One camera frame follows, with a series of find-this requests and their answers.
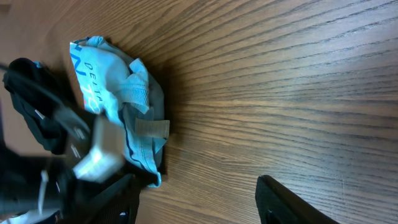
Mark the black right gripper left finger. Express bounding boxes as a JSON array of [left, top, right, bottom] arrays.
[[81, 174, 141, 224]]

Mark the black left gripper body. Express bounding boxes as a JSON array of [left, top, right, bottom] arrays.
[[2, 58, 93, 155]]

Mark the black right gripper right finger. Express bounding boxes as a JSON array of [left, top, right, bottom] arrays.
[[255, 175, 338, 224]]

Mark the light blue printed t-shirt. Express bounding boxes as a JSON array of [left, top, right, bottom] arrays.
[[70, 36, 170, 187]]

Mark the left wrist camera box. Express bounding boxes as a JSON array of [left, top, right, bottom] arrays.
[[73, 116, 125, 183]]

